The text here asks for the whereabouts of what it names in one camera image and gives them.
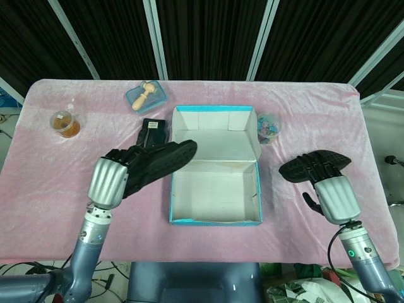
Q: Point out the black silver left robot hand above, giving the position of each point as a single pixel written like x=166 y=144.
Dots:
x=107 y=183

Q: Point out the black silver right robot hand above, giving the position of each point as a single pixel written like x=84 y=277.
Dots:
x=337 y=199

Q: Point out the black rubber slipper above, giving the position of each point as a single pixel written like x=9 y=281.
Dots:
x=293 y=172
x=167 y=158

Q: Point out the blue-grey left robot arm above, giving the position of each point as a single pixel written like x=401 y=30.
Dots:
x=91 y=240

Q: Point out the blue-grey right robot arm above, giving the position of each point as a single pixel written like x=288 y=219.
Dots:
x=363 y=259

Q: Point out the teal cardboard shoe box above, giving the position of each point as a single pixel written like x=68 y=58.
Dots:
x=214 y=195

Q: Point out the black item in plastic bag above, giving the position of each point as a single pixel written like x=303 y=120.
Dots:
x=154 y=132

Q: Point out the clear jar of orange bands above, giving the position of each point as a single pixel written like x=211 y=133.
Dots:
x=64 y=124

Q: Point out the small wooden mallet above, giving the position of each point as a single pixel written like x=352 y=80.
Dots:
x=140 y=101

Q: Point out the white green patterned bag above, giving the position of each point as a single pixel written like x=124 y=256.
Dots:
x=303 y=290

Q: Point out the clear jar of colourful clips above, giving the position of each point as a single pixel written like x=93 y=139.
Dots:
x=268 y=127

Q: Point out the clear container with teal lid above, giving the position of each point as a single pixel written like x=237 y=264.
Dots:
x=158 y=94

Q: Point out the pink velvet tablecloth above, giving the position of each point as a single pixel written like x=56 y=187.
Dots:
x=221 y=246

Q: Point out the blue-grey robot torso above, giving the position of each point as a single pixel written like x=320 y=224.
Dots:
x=192 y=284

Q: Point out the black pleated curtain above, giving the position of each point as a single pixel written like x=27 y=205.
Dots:
x=208 y=31

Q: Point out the white metal frame post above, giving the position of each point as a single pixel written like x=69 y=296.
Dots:
x=12 y=91
x=375 y=58
x=263 y=41
x=75 y=41
x=156 y=41

